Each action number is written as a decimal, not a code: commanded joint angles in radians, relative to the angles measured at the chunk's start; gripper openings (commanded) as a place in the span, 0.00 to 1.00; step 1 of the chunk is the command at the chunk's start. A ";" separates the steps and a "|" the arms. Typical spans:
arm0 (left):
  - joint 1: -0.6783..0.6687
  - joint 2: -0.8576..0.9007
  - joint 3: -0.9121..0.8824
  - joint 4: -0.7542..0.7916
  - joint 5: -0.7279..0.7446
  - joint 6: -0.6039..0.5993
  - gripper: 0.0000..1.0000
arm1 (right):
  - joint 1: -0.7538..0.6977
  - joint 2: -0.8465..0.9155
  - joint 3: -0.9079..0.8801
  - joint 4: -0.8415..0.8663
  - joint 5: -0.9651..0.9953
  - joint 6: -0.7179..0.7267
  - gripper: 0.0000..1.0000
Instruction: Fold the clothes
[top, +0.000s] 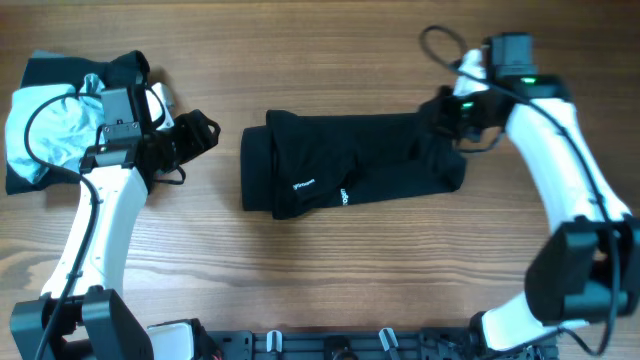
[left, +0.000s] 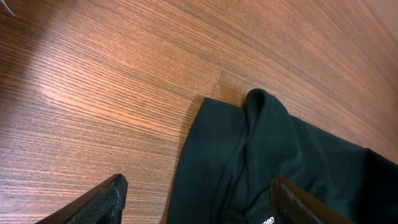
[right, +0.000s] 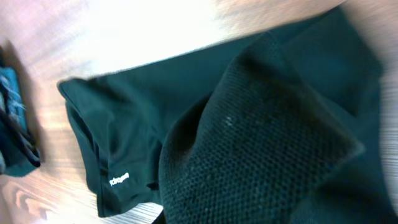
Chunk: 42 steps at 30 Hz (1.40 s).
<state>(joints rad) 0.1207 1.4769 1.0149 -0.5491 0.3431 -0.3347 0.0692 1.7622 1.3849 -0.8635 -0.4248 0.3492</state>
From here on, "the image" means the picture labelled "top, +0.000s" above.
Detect crumpled light grey garment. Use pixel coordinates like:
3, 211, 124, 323
5, 74, 105, 184

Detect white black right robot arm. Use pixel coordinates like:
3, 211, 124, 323
431, 75, 639, 356

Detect folded black garment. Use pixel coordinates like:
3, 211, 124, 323
5, 50, 150, 195

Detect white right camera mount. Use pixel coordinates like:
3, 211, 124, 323
453, 49, 489, 97

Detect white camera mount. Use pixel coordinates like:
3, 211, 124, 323
146, 83, 175, 130
453, 49, 489, 97

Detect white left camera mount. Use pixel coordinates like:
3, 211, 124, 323
146, 83, 175, 130

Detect black t-shirt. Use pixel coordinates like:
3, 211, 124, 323
240, 101, 466, 220

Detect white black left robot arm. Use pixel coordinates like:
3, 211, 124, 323
10, 110, 220, 359

